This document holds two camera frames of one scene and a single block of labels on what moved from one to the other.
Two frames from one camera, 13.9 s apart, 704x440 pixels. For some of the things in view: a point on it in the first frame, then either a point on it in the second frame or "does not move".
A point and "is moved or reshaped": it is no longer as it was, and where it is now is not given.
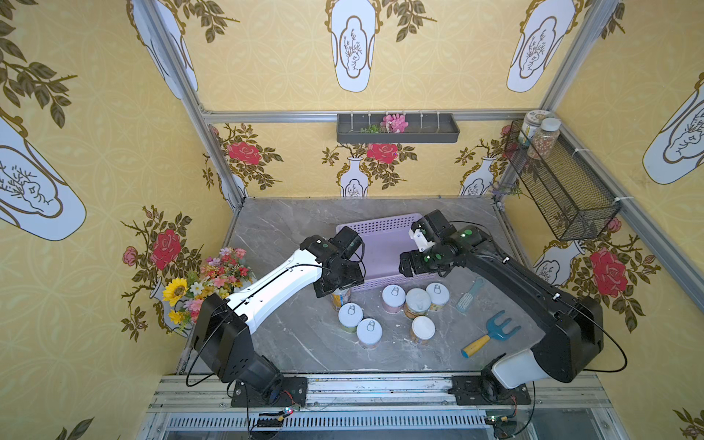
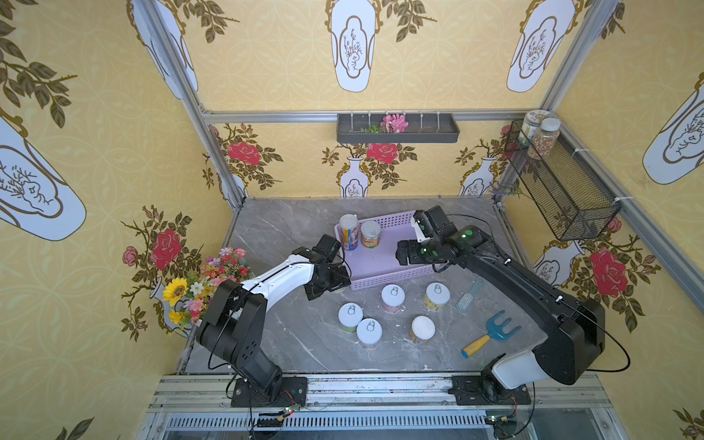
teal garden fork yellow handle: (496, 332) does not move
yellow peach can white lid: (417, 302) → (370, 234)
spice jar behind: (532, 125) does not move
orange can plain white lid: (423, 329) does not move
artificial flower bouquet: (221, 273) does not move
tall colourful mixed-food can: (340, 297) is moved or reshaped
